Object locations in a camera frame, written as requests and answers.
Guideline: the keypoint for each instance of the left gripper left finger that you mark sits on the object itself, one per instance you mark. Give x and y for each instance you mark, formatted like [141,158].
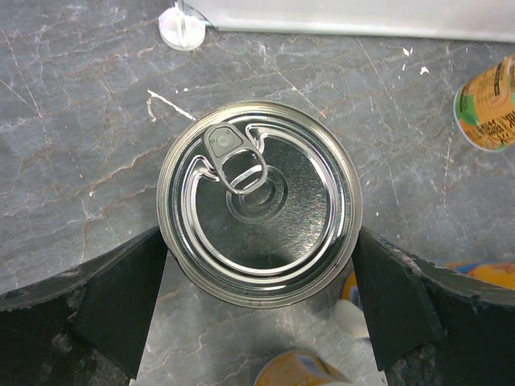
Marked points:
[87,325]

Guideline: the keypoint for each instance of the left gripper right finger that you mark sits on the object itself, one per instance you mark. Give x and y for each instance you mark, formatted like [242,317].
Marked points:
[458,331]

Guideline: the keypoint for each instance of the blue can with pull-tab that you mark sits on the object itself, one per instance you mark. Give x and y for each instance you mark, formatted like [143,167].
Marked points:
[259,204]

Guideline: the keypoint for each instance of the white cube counter cabinet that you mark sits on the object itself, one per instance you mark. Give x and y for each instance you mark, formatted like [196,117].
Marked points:
[182,26]

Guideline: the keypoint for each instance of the tall can white lid centre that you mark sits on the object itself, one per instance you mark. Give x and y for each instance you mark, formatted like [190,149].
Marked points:
[349,310]

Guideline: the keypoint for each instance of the small orange can left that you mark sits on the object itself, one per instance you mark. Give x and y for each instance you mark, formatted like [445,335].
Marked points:
[299,368]

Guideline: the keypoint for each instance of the orange can near cabinet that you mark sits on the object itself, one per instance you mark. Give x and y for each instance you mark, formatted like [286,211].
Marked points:
[483,108]

